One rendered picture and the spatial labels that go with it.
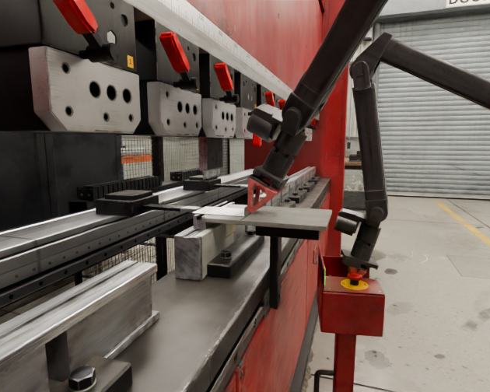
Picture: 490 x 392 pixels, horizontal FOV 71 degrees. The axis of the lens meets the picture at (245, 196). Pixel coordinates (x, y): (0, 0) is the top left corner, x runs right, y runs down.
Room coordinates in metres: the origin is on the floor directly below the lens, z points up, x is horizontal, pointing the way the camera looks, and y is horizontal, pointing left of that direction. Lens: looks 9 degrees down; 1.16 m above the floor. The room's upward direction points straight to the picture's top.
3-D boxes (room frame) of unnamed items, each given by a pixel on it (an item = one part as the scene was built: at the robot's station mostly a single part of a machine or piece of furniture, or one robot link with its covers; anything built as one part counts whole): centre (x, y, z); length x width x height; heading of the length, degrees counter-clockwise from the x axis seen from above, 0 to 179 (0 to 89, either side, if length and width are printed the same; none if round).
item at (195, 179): (1.32, 0.09, 1.01); 0.26 x 0.12 x 0.05; 73
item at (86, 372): (0.34, 0.18, 0.91); 0.03 x 0.03 x 0.02
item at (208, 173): (0.83, 0.08, 1.13); 0.10 x 0.02 x 0.10; 163
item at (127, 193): (0.87, 0.23, 1.01); 0.26 x 0.12 x 0.05; 73
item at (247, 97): (1.00, 0.03, 1.26); 0.15 x 0.09 x 0.17; 163
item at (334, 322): (0.94, -0.30, 0.75); 0.20 x 0.16 x 0.18; 172
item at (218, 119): (0.81, 0.09, 1.26); 0.15 x 0.09 x 0.17; 163
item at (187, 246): (0.88, 0.06, 0.92); 0.39 x 0.06 x 0.10; 163
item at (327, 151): (3.05, -0.44, 1.15); 0.85 x 0.25 x 2.30; 73
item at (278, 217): (0.79, -0.06, 1.00); 0.26 x 0.18 x 0.01; 73
